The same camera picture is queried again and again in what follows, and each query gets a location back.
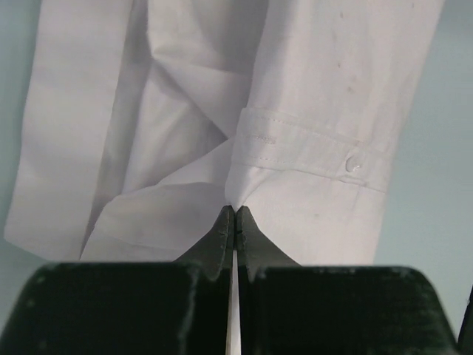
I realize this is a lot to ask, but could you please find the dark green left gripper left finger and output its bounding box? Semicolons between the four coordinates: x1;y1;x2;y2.
1;206;235;354

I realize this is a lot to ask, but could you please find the white long sleeve shirt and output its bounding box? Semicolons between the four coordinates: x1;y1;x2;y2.
4;1;443;265

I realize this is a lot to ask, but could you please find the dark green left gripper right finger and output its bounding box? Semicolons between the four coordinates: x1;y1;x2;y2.
235;207;459;354

